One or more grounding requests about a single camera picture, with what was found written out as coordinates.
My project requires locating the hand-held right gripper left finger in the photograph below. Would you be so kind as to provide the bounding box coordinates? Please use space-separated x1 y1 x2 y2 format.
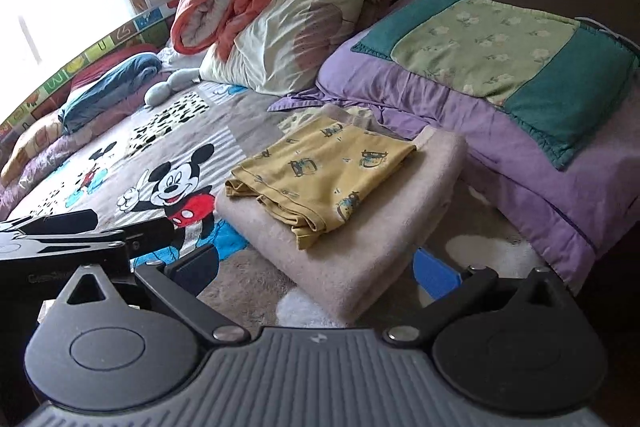
64 243 252 345

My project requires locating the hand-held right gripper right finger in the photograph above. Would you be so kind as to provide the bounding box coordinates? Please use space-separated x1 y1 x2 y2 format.
383 248 574 345

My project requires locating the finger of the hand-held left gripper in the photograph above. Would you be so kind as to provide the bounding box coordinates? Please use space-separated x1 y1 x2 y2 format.
0 208 100 241
29 216 177 259

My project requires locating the yellow printed garment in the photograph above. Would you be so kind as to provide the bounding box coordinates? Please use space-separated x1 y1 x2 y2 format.
223 114 418 252

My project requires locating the mauve folded quilt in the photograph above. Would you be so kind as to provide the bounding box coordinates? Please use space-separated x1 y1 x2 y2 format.
0 72 174 208

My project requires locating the beige folded blanket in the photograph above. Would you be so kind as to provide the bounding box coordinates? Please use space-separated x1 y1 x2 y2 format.
214 103 469 329

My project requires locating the floral cream quilt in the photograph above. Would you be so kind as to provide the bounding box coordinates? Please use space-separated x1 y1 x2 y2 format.
0 116 67 188

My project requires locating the cartoon printed blanket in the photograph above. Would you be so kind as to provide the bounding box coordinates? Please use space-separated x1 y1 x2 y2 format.
0 79 551 329

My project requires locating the blue folded blanket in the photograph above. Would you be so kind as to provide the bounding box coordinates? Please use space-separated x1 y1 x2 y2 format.
58 53 164 134

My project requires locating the grey plush toy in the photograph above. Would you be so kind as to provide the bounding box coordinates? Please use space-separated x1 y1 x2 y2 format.
144 69 202 108

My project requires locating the maroon blanket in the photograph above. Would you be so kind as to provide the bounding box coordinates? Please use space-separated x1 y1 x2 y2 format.
69 51 162 94

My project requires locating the purple pillow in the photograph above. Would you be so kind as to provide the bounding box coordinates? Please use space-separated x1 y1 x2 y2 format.
266 0 640 294

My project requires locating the colourful alphabet play mat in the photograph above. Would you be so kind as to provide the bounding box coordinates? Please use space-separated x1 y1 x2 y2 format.
0 0 184 134

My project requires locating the green patchwork pillow cover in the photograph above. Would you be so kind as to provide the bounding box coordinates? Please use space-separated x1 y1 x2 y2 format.
351 0 640 171

